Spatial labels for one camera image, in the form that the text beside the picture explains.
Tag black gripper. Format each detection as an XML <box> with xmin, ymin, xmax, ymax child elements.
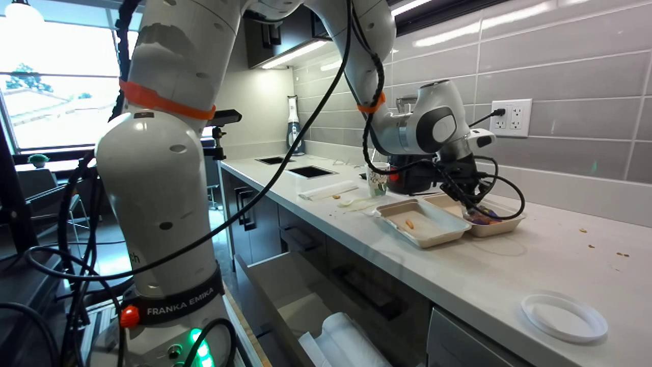
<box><xmin>435</xmin><ymin>153</ymin><xmax>494</xmax><ymax>221</ymax></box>

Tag clear bag of baby carrots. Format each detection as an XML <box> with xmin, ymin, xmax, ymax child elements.
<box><xmin>467</xmin><ymin>207</ymin><xmax>503</xmax><ymax>226</ymax></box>

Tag beige clamshell takeout container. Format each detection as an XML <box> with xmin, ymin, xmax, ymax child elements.
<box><xmin>374</xmin><ymin>192</ymin><xmax>529</xmax><ymax>251</ymax></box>

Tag patterned paper cup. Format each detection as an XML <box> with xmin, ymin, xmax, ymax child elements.
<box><xmin>366</xmin><ymin>167</ymin><xmax>390</xmax><ymax>200</ymax></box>

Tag white round plastic lid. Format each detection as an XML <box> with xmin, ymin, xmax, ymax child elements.
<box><xmin>519</xmin><ymin>292</ymin><xmax>612</xmax><ymax>345</ymax></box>

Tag large black countertop panel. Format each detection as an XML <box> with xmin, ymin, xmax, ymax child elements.
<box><xmin>288</xmin><ymin>163</ymin><xmax>336</xmax><ymax>182</ymax></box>

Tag white paper roll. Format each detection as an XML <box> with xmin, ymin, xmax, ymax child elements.
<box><xmin>297</xmin><ymin>330</ymin><xmax>335</xmax><ymax>367</ymax></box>
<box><xmin>318</xmin><ymin>311</ymin><xmax>394</xmax><ymax>367</ymax></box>

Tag tall glass bottle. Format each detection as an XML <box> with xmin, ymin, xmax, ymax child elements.
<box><xmin>284</xmin><ymin>95</ymin><xmax>309</xmax><ymax>158</ymax></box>

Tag open white drawer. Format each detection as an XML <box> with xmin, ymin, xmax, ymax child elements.
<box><xmin>226</xmin><ymin>249</ymin><xmax>437</xmax><ymax>367</ymax></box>

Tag dark lower counter cabinet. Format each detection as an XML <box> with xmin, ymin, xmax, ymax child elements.
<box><xmin>219</xmin><ymin>161</ymin><xmax>437</xmax><ymax>367</ymax></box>

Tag dark upper cabinet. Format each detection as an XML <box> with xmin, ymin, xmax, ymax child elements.
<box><xmin>243</xmin><ymin>7</ymin><xmax>342</xmax><ymax>69</ymax></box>

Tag bright window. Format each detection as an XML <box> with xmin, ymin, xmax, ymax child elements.
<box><xmin>0</xmin><ymin>0</ymin><xmax>139</xmax><ymax>156</ymax></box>

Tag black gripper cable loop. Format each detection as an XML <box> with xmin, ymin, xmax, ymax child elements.
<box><xmin>358</xmin><ymin>39</ymin><xmax>531</xmax><ymax>225</ymax></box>

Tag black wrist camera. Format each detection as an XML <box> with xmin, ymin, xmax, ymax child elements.
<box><xmin>468</xmin><ymin>128</ymin><xmax>498</xmax><ymax>149</ymax></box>

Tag black grinder power cable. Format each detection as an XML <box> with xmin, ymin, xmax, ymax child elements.
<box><xmin>467</xmin><ymin>106</ymin><xmax>509</xmax><ymax>132</ymax></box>

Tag white wall outlet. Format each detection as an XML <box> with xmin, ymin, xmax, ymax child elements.
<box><xmin>489</xmin><ymin>99</ymin><xmax>535</xmax><ymax>140</ymax></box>

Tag small orange cable strap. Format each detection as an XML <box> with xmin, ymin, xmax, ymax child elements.
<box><xmin>356</xmin><ymin>91</ymin><xmax>387</xmax><ymax>116</ymax></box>

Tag long black robot cable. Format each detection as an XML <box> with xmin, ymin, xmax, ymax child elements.
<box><xmin>25</xmin><ymin>0</ymin><xmax>356</xmax><ymax>282</ymax></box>

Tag black camera on stand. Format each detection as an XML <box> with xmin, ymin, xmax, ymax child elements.
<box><xmin>202</xmin><ymin>109</ymin><xmax>244</xmax><ymax>163</ymax></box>

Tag wide orange cable strap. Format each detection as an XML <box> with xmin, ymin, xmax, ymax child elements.
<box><xmin>121</xmin><ymin>79</ymin><xmax>219</xmax><ymax>124</ymax></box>

